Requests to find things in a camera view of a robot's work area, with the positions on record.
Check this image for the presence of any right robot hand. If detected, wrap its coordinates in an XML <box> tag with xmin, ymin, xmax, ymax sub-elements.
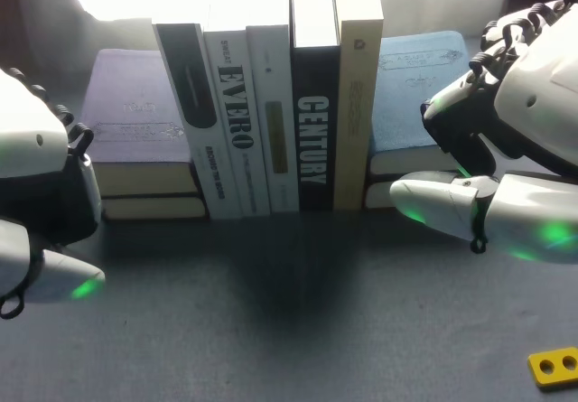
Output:
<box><xmin>390</xmin><ymin>0</ymin><xmax>578</xmax><ymax>266</ymax></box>

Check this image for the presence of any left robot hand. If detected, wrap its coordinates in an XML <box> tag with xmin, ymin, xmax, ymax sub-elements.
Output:
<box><xmin>0</xmin><ymin>67</ymin><xmax>107</xmax><ymax>321</ymax></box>

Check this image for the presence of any black CENTURY book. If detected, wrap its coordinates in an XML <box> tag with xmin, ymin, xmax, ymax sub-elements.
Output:
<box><xmin>287</xmin><ymin>0</ymin><xmax>342</xmax><ymax>212</ymax></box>

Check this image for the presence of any purple hardcover book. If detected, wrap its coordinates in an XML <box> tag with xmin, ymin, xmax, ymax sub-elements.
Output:
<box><xmin>79</xmin><ymin>48</ymin><xmax>200</xmax><ymax>198</ymax></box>

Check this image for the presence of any blue hardcover book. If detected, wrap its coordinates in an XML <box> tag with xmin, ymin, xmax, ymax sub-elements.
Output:
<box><xmin>368</xmin><ymin>30</ymin><xmax>474</xmax><ymax>177</ymax></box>

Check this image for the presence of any book with cream page edges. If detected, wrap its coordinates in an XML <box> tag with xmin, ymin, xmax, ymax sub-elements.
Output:
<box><xmin>102</xmin><ymin>192</ymin><xmax>210</xmax><ymax>221</ymax></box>
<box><xmin>363</xmin><ymin>179</ymin><xmax>410</xmax><ymax>210</ymax></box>

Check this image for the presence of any cream paperback book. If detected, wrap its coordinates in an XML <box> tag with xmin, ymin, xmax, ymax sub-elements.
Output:
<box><xmin>331</xmin><ymin>0</ymin><xmax>386</xmax><ymax>211</ymax></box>

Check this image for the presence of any white EVERO book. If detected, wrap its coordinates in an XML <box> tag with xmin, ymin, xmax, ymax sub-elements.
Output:
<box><xmin>202</xmin><ymin>28</ymin><xmax>272</xmax><ymax>219</ymax></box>

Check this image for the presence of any white book with tan label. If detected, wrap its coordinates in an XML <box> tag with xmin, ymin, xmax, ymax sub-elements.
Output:
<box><xmin>245</xmin><ymin>23</ymin><xmax>302</xmax><ymax>215</ymax></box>

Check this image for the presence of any yellow block with two holes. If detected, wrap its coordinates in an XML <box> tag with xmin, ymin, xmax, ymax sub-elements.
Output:
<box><xmin>527</xmin><ymin>346</ymin><xmax>578</xmax><ymax>393</ymax></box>

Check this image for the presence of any grey table cloth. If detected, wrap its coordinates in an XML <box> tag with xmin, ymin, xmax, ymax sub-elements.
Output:
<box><xmin>0</xmin><ymin>13</ymin><xmax>578</xmax><ymax>402</ymax></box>

